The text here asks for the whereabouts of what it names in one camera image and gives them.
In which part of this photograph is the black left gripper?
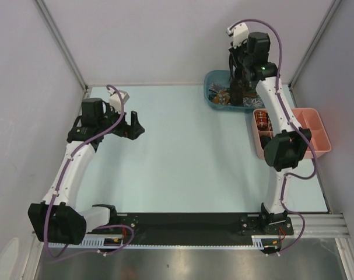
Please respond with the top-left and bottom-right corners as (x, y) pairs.
(97, 103), (144, 140)

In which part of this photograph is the dark brown paisley tie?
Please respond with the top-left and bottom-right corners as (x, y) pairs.
(229, 54), (251, 107)

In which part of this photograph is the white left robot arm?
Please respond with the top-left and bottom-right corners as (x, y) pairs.
(27, 94), (145, 245)

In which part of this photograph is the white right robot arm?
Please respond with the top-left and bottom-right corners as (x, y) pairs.
(228, 23), (311, 234)

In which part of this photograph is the blue plastic bin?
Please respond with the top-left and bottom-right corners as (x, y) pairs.
(204, 70), (264, 111)

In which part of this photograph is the silver grey patterned tie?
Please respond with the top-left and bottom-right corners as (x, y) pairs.
(208, 83), (264, 109)

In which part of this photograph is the orange patterned tie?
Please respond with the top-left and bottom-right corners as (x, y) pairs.
(209, 90), (230, 106)

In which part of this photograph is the dark rolled tie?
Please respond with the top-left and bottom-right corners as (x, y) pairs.
(260, 135), (272, 149)

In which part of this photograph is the pink compartment organizer box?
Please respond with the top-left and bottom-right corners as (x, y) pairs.
(251, 108), (332, 160)

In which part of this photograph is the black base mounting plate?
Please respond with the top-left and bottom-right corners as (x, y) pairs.
(114, 212), (294, 246)

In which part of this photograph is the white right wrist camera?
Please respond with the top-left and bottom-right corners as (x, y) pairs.
(226, 23), (249, 48)

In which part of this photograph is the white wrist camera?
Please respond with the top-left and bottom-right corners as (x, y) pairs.
(107, 90), (129, 113)
(226, 23), (249, 48)

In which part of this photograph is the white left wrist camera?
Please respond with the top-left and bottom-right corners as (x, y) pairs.
(107, 90), (129, 113)

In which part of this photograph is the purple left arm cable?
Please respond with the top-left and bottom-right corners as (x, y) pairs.
(42, 84), (135, 259)

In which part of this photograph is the white slotted cable duct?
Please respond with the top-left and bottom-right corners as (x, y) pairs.
(44, 234), (282, 249)

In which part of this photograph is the aluminium frame rail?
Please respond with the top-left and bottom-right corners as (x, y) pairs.
(30, 213), (349, 239)

